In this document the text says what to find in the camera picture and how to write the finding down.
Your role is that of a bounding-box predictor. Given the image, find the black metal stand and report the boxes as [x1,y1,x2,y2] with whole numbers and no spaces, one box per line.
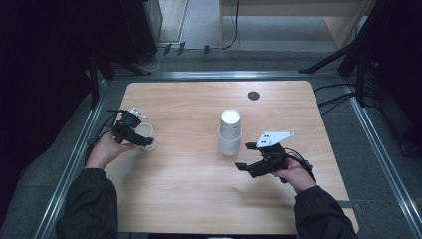
[87,49,153,109]

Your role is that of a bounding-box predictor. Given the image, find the black floor cables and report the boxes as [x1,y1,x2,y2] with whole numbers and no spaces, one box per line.
[313,83,356,117]

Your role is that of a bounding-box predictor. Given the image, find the light wooden furniture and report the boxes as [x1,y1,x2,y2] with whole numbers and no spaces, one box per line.
[218,0,377,51]

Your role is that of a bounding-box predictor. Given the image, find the person's right hand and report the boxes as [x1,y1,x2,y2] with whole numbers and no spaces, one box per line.
[270,158,317,195]

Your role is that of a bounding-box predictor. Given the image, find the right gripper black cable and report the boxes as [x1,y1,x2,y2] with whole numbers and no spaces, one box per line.
[282,147,317,184]

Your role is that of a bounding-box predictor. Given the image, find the stack of white paper cups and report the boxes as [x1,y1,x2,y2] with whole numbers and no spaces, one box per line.
[217,108,243,157]

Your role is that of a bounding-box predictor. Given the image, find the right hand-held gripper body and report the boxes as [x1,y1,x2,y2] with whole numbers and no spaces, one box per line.
[248,130,295,179]

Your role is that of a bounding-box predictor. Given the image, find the black cabinet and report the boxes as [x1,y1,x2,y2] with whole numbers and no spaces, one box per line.
[119,0,164,65]

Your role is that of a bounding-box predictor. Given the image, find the single floral paper cup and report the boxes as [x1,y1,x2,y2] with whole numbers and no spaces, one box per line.
[134,122,159,153]

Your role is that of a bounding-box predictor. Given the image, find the dark curtain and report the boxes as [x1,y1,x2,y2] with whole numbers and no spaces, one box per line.
[0,0,127,227]

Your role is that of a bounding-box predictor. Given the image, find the person's left hand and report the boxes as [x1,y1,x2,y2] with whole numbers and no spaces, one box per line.
[85,131,137,171]

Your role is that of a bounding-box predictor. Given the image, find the aluminium floor rail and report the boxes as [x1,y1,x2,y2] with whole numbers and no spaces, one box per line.
[341,78,422,238]
[33,79,108,239]
[110,70,344,82]

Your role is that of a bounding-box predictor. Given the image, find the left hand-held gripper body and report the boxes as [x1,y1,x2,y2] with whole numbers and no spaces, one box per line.
[111,107,148,145]

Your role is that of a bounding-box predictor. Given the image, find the hanging black cable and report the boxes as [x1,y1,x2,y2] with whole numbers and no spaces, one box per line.
[220,0,241,52]

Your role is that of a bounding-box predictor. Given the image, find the black tripod stand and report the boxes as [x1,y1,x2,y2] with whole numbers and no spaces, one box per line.
[298,0,422,111]

